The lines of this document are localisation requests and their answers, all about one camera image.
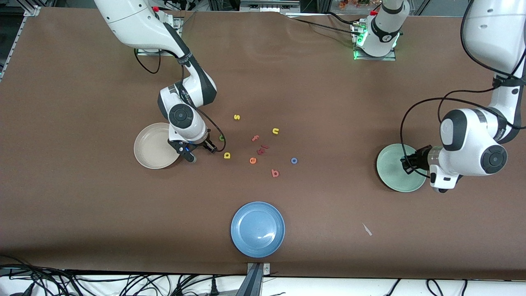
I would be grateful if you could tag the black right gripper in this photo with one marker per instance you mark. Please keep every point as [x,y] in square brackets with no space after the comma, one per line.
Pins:
[207,145]

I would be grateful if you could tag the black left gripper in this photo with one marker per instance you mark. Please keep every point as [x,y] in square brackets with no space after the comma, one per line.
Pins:
[420,158]

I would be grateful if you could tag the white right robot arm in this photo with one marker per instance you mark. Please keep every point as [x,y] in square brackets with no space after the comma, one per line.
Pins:
[135,20]

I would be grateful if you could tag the light green plate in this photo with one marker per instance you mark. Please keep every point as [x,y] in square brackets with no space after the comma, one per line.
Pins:
[390,172]

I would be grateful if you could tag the beige brown plate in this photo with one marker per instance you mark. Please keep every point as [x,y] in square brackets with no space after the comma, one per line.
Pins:
[152,148]

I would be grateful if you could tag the salmon letter b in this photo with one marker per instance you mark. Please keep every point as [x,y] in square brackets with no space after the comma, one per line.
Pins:
[275,173]

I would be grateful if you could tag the white paper scrap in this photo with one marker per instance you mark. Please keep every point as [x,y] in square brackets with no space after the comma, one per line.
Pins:
[367,229]

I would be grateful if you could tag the blue plate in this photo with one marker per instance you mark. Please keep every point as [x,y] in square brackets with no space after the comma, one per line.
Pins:
[257,229]

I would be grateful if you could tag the brown paper table cover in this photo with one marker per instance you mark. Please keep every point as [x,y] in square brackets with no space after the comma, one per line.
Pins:
[308,82]

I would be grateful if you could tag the black power plug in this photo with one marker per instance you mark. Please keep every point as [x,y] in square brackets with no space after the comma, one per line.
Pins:
[213,287]

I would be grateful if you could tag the grey device box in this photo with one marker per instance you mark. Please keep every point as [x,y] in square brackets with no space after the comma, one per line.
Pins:
[267,5]

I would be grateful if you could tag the orange background objects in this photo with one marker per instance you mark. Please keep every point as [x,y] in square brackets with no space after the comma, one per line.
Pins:
[353,3]

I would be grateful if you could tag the aluminium camera mount post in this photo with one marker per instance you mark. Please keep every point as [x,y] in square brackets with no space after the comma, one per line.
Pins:
[254,281]

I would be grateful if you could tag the aluminium frame rail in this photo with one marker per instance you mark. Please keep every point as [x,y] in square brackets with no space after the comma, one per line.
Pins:
[19,39]

